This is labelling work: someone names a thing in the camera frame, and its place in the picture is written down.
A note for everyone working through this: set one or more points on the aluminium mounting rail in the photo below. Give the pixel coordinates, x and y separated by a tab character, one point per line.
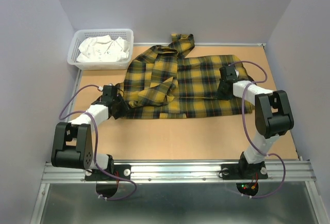
189	171

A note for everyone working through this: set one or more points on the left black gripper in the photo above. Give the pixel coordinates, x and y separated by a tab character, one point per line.
124	108

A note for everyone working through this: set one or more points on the yellow plaid long sleeve shirt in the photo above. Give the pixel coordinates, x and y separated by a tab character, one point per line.
164	83

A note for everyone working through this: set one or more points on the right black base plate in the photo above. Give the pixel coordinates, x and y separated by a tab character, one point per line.
241	172

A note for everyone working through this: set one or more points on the white perforated plastic basket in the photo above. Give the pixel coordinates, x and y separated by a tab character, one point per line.
81	35

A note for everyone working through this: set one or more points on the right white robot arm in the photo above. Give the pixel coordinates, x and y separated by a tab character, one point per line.
273	119

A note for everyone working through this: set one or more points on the white long sleeve shirt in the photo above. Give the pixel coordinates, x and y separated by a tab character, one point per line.
103	49

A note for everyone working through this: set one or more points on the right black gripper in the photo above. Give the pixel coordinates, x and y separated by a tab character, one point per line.
220	95

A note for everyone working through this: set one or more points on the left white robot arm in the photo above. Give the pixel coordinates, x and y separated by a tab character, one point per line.
72	145

